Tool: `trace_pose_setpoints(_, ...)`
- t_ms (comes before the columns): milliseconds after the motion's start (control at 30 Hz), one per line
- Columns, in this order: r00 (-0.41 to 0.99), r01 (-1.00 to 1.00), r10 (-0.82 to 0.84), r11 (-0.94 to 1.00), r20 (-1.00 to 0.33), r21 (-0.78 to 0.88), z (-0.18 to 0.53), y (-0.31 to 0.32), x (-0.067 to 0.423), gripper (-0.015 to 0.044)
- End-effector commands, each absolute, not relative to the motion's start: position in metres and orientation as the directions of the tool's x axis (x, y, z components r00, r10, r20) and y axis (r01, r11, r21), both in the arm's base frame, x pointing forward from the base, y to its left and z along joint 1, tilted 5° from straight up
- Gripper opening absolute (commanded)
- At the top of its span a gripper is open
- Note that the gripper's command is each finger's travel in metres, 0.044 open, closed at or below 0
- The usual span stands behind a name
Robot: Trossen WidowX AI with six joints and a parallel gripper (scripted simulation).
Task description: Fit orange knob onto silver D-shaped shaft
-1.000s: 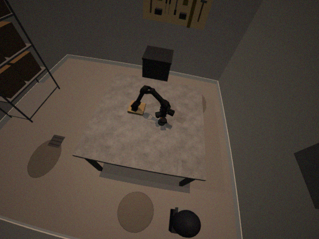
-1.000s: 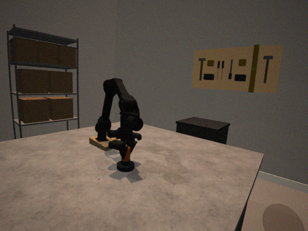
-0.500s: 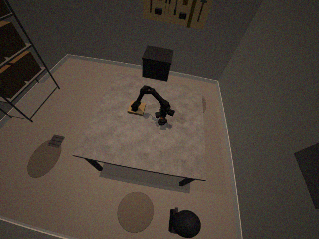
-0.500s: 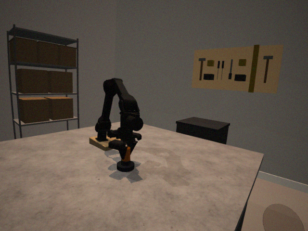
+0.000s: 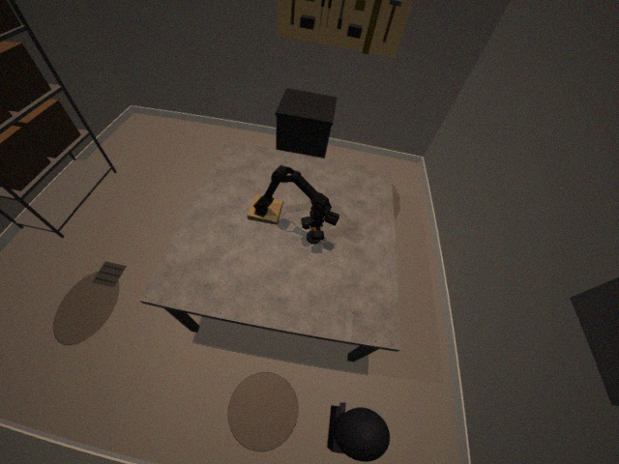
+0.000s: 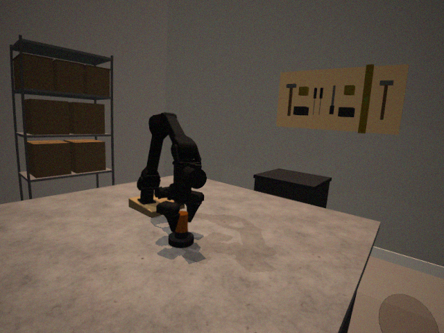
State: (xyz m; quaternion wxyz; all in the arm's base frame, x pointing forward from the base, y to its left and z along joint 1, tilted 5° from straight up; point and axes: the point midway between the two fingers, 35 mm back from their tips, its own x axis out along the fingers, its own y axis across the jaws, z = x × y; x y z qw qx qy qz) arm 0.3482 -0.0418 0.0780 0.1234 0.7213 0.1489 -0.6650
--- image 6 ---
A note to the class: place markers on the black round pedestal with silver shaft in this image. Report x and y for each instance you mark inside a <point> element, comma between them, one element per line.
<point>181,240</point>

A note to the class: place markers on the orange tapered knob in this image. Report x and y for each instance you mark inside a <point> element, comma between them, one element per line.
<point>182,222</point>

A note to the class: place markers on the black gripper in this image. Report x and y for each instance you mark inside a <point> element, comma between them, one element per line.
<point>182,194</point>

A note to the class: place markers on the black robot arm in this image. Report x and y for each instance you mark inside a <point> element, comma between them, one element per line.
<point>183,150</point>

